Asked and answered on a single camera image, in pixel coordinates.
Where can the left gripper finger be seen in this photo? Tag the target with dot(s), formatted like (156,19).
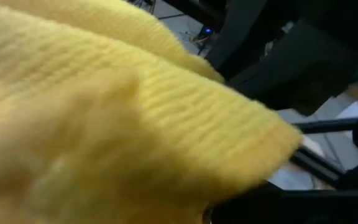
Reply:
(253,208)

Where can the yellow microfiber towel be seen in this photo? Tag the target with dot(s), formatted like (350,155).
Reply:
(104,109)

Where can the black floor power box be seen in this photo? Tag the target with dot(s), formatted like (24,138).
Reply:
(207,32)

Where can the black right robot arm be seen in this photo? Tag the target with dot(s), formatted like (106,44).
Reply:
(291,62)

